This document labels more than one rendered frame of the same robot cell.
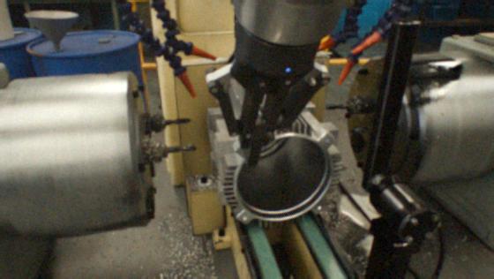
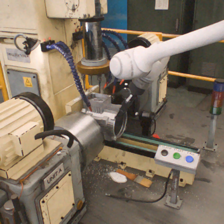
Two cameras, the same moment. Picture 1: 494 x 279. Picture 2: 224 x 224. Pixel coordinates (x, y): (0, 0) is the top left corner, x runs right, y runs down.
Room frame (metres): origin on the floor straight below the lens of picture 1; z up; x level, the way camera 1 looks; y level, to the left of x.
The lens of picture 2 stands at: (-0.35, 0.93, 1.72)
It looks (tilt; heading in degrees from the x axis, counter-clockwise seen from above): 27 degrees down; 311
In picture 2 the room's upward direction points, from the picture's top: 2 degrees counter-clockwise
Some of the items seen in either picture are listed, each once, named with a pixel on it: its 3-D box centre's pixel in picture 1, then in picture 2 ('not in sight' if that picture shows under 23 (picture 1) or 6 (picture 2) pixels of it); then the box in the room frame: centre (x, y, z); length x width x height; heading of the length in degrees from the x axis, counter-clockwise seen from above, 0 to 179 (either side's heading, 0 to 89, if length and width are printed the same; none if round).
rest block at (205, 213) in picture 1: (205, 202); not in sight; (0.60, 0.08, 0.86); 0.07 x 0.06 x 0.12; 103
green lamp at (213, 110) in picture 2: not in sight; (215, 108); (0.09, -0.45, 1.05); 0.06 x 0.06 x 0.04
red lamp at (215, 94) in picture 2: not in sight; (218, 93); (0.09, -0.45, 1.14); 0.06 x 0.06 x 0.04
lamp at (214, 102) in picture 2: not in sight; (216, 101); (0.09, -0.45, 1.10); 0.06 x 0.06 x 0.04
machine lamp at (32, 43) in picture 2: not in sight; (28, 45); (0.73, 0.24, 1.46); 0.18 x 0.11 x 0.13; 13
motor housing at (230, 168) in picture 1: (267, 149); (104, 119); (0.55, -0.04, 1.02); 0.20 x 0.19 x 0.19; 12
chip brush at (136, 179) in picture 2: not in sight; (133, 177); (0.29, 0.05, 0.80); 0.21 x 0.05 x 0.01; 5
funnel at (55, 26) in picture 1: (57, 37); not in sight; (1.88, 0.98, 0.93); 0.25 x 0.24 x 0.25; 4
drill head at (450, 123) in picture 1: (433, 118); (128, 94); (0.63, -0.36, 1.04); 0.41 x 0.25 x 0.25; 103
